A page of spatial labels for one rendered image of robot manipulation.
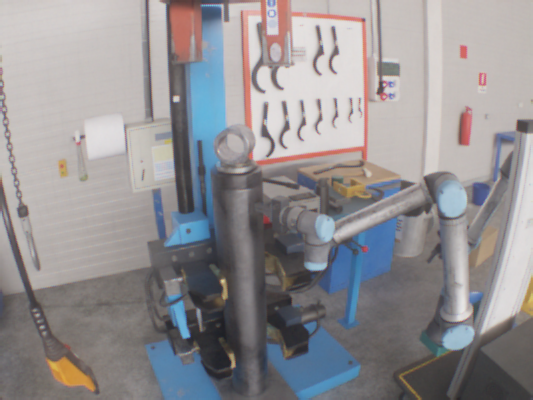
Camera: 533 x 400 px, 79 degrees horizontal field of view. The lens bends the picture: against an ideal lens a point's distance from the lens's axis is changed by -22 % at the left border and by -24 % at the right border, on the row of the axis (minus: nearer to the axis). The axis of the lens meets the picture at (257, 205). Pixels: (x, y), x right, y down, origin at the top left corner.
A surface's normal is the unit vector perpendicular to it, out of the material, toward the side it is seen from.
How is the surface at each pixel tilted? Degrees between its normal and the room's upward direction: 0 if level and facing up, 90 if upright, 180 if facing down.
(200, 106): 90
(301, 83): 90
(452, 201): 83
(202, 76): 90
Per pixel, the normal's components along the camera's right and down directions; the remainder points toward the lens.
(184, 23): -0.22, 0.37
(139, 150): 0.42, 0.33
